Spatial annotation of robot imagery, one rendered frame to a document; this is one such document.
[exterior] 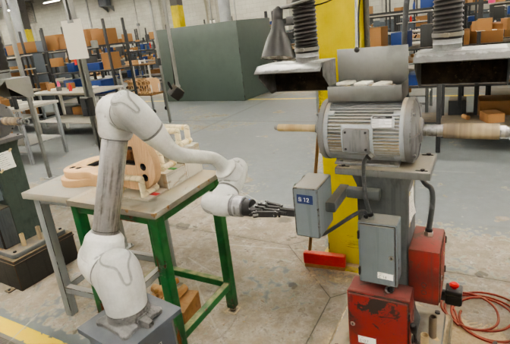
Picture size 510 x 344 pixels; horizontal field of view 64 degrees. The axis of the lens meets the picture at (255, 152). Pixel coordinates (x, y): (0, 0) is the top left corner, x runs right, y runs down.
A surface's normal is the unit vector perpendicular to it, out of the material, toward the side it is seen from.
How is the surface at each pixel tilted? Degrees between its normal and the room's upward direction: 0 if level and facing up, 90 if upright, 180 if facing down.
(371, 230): 90
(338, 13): 90
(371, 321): 90
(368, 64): 90
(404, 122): 65
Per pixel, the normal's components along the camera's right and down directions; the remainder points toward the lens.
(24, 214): 0.86, 0.06
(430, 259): -0.47, 0.31
